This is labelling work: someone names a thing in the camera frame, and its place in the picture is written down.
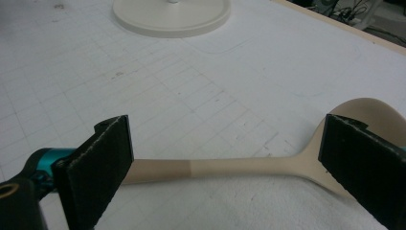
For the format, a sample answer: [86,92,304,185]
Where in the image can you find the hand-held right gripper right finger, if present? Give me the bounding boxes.
[318,113,406,230]

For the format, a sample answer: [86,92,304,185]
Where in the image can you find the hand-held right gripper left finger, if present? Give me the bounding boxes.
[52,114,135,230]

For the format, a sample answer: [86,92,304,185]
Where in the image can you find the beige wooden spoon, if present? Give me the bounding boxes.
[122,97,406,199]

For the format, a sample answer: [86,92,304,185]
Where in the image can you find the white cloth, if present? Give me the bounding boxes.
[94,176,389,230]

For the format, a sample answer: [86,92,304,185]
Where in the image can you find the cream round stand base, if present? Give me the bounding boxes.
[111,0,232,39]

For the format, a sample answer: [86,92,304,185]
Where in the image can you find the black cables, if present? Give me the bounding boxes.
[329,0,372,23]

